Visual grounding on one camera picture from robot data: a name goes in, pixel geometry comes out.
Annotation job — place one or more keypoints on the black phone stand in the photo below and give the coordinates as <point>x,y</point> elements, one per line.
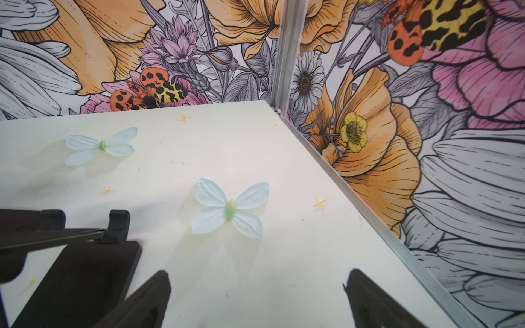
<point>89,278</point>

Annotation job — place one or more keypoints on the aluminium right corner post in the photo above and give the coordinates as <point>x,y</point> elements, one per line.
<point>291,29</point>

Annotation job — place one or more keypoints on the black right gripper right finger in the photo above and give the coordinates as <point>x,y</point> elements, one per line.
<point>372,307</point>

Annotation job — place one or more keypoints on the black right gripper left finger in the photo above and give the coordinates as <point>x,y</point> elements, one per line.
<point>146,307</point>

